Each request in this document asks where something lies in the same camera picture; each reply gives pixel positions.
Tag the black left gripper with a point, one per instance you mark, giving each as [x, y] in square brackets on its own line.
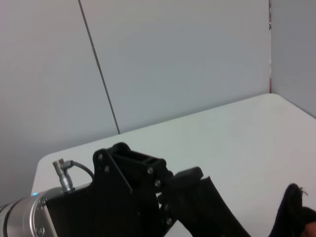
[103, 212]

